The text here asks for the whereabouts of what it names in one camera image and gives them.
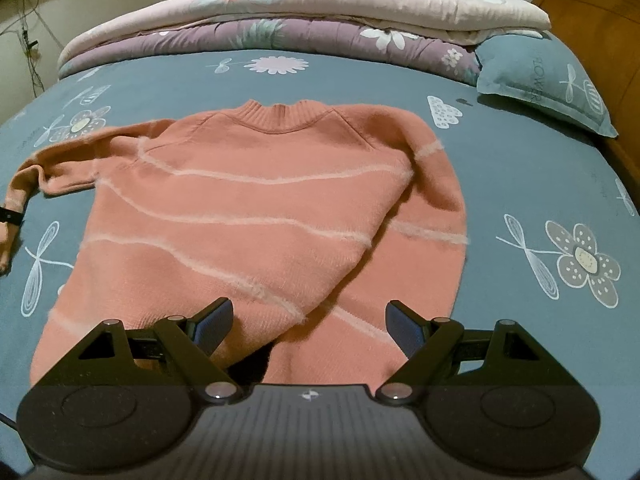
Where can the wooden bed headboard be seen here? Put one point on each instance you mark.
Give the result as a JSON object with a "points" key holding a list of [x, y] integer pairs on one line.
{"points": [[600, 25]]}

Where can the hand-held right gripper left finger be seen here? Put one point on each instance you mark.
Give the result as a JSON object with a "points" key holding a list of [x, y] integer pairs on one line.
{"points": [[216, 327]]}

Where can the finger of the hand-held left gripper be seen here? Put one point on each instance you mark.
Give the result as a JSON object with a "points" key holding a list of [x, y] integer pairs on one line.
{"points": [[10, 215]]}

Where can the purple floral folded quilt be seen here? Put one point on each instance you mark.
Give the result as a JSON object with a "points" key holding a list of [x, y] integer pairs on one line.
{"points": [[325, 40]]}

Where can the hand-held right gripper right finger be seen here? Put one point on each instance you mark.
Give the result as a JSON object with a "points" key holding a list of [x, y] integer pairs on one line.
{"points": [[405, 329]]}

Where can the pink striped knit sweater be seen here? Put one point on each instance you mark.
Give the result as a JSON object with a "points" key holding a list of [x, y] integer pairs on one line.
{"points": [[250, 210]]}

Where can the pink floral folded quilt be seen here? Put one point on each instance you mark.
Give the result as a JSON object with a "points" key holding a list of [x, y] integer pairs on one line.
{"points": [[350, 5]]}

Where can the blue floral pillow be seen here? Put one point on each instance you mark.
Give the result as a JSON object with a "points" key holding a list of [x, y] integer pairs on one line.
{"points": [[540, 80]]}

